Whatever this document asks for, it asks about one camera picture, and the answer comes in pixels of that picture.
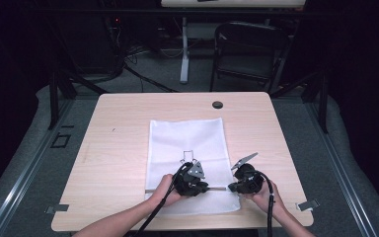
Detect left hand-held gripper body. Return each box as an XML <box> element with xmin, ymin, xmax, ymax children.
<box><xmin>173</xmin><ymin>160</ymin><xmax>210</xmax><ymax>198</ymax></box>

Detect black floor cable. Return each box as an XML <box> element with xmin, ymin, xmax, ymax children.
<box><xmin>122</xmin><ymin>62</ymin><xmax>180</xmax><ymax>94</ymax></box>

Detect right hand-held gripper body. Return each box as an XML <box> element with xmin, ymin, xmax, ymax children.
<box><xmin>227</xmin><ymin>151</ymin><xmax>266</xmax><ymax>195</ymax></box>

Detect black folding chair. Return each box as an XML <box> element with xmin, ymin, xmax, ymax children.
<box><xmin>208</xmin><ymin>21</ymin><xmax>291</xmax><ymax>94</ymax></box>

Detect grey metal corner bracket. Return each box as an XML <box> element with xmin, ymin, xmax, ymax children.
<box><xmin>44</xmin><ymin>203</ymin><xmax>70</xmax><ymax>215</ymax></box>
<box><xmin>295</xmin><ymin>198</ymin><xmax>321</xmax><ymax>212</ymax></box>

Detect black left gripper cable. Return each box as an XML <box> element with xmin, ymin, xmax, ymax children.
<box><xmin>134</xmin><ymin>161</ymin><xmax>193</xmax><ymax>237</ymax></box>

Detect person's left hand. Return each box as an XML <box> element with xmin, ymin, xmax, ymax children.
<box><xmin>149</xmin><ymin>174</ymin><xmax>186</xmax><ymax>209</ymax></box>

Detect dark equipment with red light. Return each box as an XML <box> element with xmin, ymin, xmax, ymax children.
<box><xmin>104</xmin><ymin>15</ymin><xmax>123</xmax><ymax>36</ymax></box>

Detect white mesh cloth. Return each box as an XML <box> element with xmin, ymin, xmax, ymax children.
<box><xmin>144</xmin><ymin>118</ymin><xmax>242</xmax><ymax>217</ymax></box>

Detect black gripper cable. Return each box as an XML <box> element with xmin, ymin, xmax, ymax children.
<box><xmin>134</xmin><ymin>161</ymin><xmax>193</xmax><ymax>237</ymax></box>
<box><xmin>252</xmin><ymin>169</ymin><xmax>275</xmax><ymax>237</ymax></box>

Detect aluminium floor rail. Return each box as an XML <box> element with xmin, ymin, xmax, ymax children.
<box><xmin>0</xmin><ymin>98</ymin><xmax>74</xmax><ymax>237</ymax></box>
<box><xmin>303</xmin><ymin>98</ymin><xmax>379</xmax><ymax>237</ymax></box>

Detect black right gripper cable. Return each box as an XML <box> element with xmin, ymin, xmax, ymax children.
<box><xmin>252</xmin><ymin>169</ymin><xmax>275</xmax><ymax>237</ymax></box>

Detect white table leg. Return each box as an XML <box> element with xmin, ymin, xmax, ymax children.
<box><xmin>179</xmin><ymin>16</ymin><xmax>191</xmax><ymax>85</ymax></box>

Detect black metal frame stand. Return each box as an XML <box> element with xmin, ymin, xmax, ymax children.
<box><xmin>46</xmin><ymin>68</ymin><xmax>111</xmax><ymax>131</ymax></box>
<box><xmin>269</xmin><ymin>69</ymin><xmax>331</xmax><ymax>134</ymax></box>

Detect person's right hand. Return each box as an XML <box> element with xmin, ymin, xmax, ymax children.
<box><xmin>243</xmin><ymin>180</ymin><xmax>282</xmax><ymax>217</ymax></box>

